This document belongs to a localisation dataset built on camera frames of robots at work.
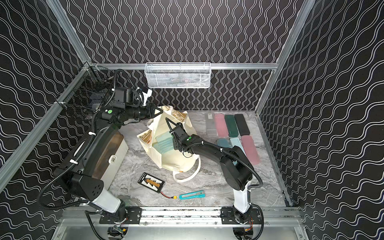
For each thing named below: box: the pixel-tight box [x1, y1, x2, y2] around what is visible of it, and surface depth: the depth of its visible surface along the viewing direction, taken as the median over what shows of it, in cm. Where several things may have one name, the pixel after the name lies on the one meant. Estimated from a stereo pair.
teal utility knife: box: [179, 190, 206, 200], surface depth 83 cm
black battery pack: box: [137, 172, 165, 194], surface depth 85 cm
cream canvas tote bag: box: [137, 105, 201, 182], surface depth 77 cm
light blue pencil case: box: [230, 137, 248, 158], surface depth 103 cm
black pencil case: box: [234, 114, 250, 136], surface depth 112 cm
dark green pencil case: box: [225, 114, 239, 137], surface depth 112 cm
